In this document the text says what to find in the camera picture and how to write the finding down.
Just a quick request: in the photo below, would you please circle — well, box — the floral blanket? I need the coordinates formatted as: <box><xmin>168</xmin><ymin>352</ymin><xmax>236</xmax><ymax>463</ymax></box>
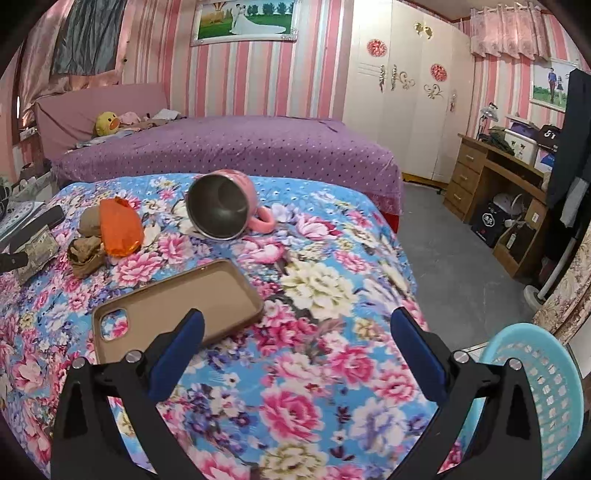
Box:
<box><xmin>0</xmin><ymin>173</ymin><xmax>439</xmax><ymax>480</ymax></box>

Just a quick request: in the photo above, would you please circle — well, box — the pink metal mug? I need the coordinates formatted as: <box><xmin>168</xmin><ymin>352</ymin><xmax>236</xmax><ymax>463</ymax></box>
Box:
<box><xmin>185</xmin><ymin>169</ymin><xmax>278</xmax><ymax>241</ymax></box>

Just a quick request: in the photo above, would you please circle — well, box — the light blue plastic basket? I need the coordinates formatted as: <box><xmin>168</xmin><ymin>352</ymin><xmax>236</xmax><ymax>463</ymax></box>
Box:
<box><xmin>455</xmin><ymin>322</ymin><xmax>586</xmax><ymax>480</ymax></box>

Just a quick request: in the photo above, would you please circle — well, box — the white storage box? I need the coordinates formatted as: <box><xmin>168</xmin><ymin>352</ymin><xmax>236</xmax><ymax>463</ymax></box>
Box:
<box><xmin>503</xmin><ymin>127</ymin><xmax>541</xmax><ymax>162</ymax></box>

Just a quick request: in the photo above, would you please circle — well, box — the pink covered headboard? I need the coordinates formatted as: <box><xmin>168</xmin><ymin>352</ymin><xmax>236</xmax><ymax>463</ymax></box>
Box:
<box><xmin>34</xmin><ymin>82</ymin><xmax>169</xmax><ymax>158</ymax></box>

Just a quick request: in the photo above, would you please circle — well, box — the long orange plastic wrapper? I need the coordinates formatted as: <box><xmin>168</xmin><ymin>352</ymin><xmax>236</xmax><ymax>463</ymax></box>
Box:
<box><xmin>99</xmin><ymin>197</ymin><xmax>145</xmax><ymax>258</ymax></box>

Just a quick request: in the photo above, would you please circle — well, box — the pink curtain valance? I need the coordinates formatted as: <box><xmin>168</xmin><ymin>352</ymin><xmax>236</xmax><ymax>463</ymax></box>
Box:
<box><xmin>468</xmin><ymin>4</ymin><xmax>552</xmax><ymax>61</ymax></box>

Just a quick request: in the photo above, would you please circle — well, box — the cream wardrobe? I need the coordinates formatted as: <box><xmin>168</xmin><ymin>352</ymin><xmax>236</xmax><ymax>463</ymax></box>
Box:
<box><xmin>342</xmin><ymin>0</ymin><xmax>476</xmax><ymax>183</ymax></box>

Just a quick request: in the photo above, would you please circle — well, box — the framed wedding picture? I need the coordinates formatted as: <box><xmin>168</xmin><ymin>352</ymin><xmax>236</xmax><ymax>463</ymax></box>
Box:
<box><xmin>190</xmin><ymin>0</ymin><xmax>298</xmax><ymax>46</ymax></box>

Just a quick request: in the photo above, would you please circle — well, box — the desk lamp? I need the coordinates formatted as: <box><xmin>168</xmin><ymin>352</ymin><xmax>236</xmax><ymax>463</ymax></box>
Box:
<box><xmin>475</xmin><ymin>102</ymin><xmax>499</xmax><ymax>139</ymax></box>

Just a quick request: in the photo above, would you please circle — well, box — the purple dotted bed sheet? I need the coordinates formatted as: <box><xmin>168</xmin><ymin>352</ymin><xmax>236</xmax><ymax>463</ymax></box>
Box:
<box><xmin>51</xmin><ymin>115</ymin><xmax>404</xmax><ymax>217</ymax></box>

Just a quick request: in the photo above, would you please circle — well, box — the dark hanging coat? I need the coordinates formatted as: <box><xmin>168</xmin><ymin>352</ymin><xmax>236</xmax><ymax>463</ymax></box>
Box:
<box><xmin>546</xmin><ymin>68</ymin><xmax>591</xmax><ymax>227</ymax></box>

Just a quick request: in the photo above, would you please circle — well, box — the brown folded cloth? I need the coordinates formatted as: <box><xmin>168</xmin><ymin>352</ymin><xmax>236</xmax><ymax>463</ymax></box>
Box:
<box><xmin>78</xmin><ymin>205</ymin><xmax>105</xmax><ymax>236</ymax></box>

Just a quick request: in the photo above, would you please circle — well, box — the white fan stand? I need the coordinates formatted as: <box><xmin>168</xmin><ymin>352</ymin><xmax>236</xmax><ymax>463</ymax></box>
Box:
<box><xmin>524</xmin><ymin>235</ymin><xmax>578</xmax><ymax>310</ymax></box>

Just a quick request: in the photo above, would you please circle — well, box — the floral fabric cover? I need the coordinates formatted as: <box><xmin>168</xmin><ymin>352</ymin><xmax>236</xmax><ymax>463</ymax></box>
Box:
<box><xmin>533</xmin><ymin>240</ymin><xmax>591</xmax><ymax>344</ymax></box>

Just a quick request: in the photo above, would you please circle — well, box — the black box under desk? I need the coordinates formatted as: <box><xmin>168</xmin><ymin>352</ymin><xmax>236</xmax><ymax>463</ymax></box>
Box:
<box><xmin>471</xmin><ymin>200</ymin><xmax>509</xmax><ymax>241</ymax></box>

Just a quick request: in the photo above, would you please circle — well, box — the pink and grey curtain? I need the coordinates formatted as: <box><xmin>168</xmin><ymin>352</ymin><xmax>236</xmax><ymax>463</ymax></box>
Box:
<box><xmin>21</xmin><ymin>0</ymin><xmax>127</xmax><ymax>107</ymax></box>

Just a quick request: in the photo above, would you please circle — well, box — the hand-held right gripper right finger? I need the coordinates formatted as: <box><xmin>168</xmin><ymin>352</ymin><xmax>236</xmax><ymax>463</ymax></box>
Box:
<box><xmin>390</xmin><ymin>307</ymin><xmax>543</xmax><ymax>480</ymax></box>

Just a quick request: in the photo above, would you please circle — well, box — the polka dotted cloth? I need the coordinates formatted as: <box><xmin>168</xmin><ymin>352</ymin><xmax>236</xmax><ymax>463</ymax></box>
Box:
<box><xmin>0</xmin><ymin>200</ymin><xmax>47</xmax><ymax>241</ymax></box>

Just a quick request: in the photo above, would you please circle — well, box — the framed couple photo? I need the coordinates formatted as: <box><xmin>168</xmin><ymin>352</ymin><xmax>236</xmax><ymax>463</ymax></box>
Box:
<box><xmin>529</xmin><ymin>59</ymin><xmax>580</xmax><ymax>113</ymax></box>

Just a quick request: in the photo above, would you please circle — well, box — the brown phone case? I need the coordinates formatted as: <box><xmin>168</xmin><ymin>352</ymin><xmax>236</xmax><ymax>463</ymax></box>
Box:
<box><xmin>91</xmin><ymin>258</ymin><xmax>265</xmax><ymax>365</ymax></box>

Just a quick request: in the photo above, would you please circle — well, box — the black glasses case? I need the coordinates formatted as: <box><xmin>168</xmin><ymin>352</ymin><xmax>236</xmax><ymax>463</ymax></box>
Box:
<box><xmin>0</xmin><ymin>204</ymin><xmax>65</xmax><ymax>252</ymax></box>

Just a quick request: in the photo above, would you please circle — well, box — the yellow duck plush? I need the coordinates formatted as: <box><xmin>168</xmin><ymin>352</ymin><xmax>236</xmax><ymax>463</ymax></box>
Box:
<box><xmin>95</xmin><ymin>111</ymin><xmax>122</xmax><ymax>138</ymax></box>

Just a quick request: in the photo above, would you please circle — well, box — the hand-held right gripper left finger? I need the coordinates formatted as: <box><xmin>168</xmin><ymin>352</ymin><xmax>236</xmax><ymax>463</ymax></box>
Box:
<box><xmin>50</xmin><ymin>308</ymin><xmax>206</xmax><ymax>480</ymax></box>

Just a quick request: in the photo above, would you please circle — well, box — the crumpled brown paper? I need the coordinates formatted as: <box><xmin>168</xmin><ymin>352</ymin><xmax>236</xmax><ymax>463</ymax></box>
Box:
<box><xmin>68</xmin><ymin>236</ymin><xmax>108</xmax><ymax>279</ymax></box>

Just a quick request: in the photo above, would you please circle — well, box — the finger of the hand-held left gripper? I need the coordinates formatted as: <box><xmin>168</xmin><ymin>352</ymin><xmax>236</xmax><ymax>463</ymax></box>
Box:
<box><xmin>0</xmin><ymin>251</ymin><xmax>29</xmax><ymax>274</ymax></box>

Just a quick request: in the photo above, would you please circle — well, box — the wooden desk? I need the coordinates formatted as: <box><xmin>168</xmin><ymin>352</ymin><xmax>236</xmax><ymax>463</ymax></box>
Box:
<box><xmin>443</xmin><ymin>133</ymin><xmax>555</xmax><ymax>278</ymax></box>

